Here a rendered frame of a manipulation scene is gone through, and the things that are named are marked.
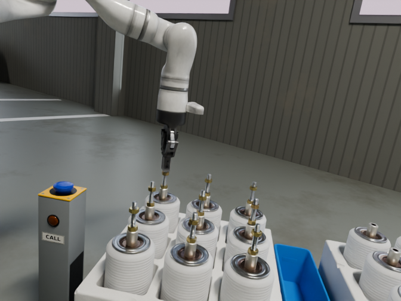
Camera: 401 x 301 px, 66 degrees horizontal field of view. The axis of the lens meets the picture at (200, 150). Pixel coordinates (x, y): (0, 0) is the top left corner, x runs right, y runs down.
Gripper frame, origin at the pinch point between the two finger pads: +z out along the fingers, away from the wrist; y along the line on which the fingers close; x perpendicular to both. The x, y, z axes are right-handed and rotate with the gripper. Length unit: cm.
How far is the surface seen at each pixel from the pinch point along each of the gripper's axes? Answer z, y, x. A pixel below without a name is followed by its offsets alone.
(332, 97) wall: -18, -111, 133
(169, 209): 11.0, 4.6, 1.3
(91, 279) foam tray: 17.1, 22.8, -16.5
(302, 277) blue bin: 31, 9, 43
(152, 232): 11.4, 15.5, -4.3
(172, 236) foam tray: 17.1, 7.6, 2.1
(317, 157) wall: 27, -112, 132
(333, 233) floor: 35, -22, 79
